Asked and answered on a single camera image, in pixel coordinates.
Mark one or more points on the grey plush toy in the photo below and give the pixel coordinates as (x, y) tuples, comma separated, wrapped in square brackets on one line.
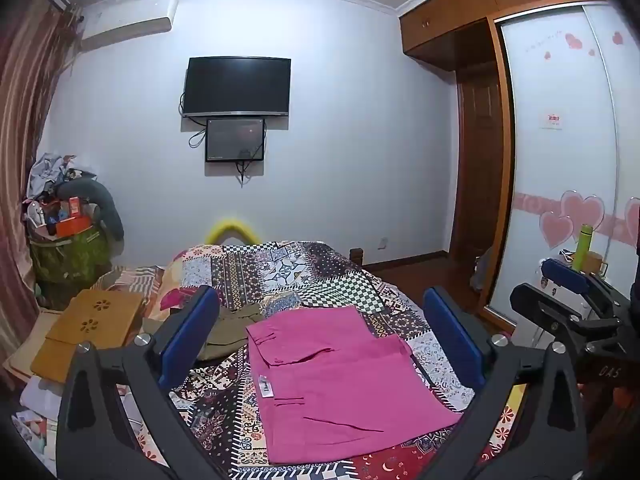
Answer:
[(107, 207)]

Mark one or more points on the small black wall monitor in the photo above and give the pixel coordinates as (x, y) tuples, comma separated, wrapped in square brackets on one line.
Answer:
[(234, 139)]

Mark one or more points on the yellow curved cushion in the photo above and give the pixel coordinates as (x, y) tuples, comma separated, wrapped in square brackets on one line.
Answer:
[(232, 227)]

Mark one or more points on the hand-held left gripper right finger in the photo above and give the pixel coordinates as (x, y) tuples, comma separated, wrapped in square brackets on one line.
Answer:
[(450, 335)]

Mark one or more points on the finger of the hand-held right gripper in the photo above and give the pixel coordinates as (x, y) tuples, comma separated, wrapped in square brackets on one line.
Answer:
[(542, 300), (565, 274)]

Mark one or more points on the grey cloth bag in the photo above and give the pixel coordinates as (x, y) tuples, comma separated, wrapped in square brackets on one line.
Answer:
[(482, 270)]

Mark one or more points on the wooden folding table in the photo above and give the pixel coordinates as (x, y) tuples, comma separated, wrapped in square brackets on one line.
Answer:
[(85, 330)]

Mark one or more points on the striped pillow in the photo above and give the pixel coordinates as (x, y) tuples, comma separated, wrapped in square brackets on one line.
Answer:
[(130, 282)]

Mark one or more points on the pink pants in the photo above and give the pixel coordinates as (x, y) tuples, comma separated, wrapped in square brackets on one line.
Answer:
[(330, 385)]

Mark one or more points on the white wall socket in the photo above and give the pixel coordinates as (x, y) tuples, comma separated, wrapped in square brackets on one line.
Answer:
[(382, 243)]

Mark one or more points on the black wall television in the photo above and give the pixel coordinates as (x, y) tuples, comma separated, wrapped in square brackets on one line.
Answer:
[(236, 85)]

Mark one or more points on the brown striped curtain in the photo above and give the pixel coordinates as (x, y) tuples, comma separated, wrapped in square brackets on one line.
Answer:
[(25, 110)]

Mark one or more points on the white air conditioner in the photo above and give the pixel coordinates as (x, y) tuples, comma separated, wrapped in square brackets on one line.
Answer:
[(127, 22)]

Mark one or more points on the green bottle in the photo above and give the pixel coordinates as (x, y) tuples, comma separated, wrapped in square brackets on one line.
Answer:
[(582, 247)]

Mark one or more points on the white crumpled cloth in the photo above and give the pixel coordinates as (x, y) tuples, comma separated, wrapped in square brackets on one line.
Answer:
[(37, 410)]

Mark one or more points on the patchwork printed blanket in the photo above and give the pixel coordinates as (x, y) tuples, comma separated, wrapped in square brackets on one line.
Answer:
[(310, 275)]

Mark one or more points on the pile of clothes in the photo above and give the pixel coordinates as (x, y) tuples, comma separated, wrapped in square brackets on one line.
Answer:
[(50, 170)]

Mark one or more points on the white bedside cabinet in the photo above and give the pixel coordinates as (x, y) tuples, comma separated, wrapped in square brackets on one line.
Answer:
[(542, 332)]

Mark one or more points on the orange box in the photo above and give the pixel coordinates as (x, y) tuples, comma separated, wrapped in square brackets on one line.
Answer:
[(72, 226)]

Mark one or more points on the olive green pants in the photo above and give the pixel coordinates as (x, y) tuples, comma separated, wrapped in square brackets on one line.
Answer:
[(225, 335)]

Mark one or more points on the brown wooden door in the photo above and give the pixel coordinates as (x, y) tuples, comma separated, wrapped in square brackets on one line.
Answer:
[(480, 170)]

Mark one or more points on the green laundry bag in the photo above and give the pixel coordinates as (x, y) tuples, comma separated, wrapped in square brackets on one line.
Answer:
[(70, 260)]

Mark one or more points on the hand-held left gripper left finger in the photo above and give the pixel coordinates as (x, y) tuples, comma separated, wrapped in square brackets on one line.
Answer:
[(190, 332)]

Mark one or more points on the wooden wardrobe with white doors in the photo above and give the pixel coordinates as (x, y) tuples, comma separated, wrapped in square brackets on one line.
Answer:
[(555, 170)]

